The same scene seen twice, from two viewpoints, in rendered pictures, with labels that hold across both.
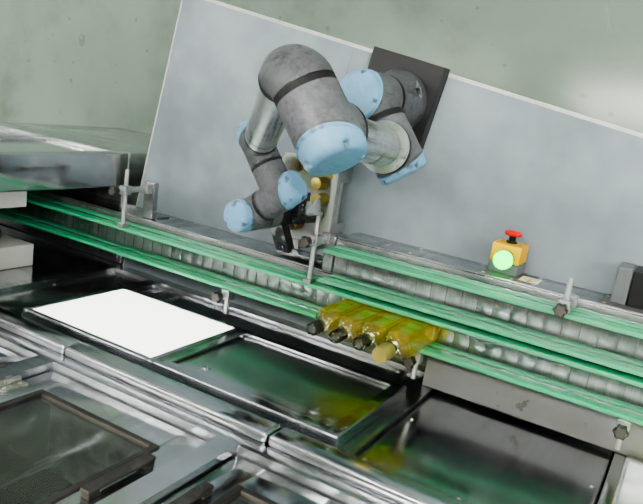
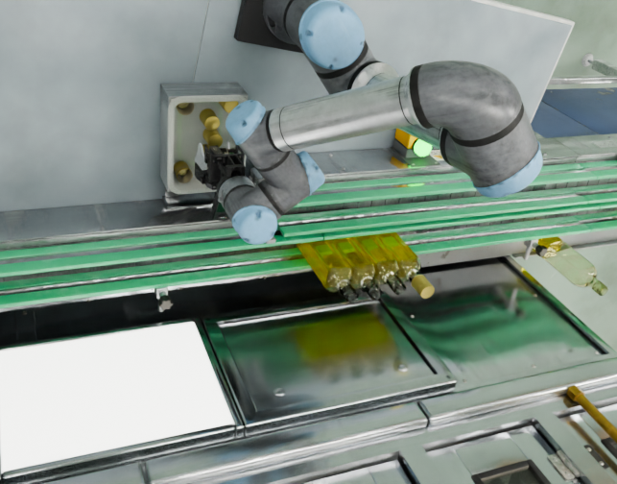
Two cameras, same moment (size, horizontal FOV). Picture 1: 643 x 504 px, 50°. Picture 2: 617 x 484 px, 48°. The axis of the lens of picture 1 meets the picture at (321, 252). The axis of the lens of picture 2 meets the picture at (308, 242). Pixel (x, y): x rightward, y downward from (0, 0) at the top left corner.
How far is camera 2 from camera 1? 1.36 m
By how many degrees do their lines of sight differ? 53
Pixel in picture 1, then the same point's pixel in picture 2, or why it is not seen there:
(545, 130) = (434, 13)
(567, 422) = (476, 252)
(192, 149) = not seen: outside the picture
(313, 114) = (528, 150)
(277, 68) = (492, 110)
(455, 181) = not seen: hidden behind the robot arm
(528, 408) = (449, 254)
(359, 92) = (343, 36)
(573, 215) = not seen: hidden behind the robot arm
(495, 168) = (391, 58)
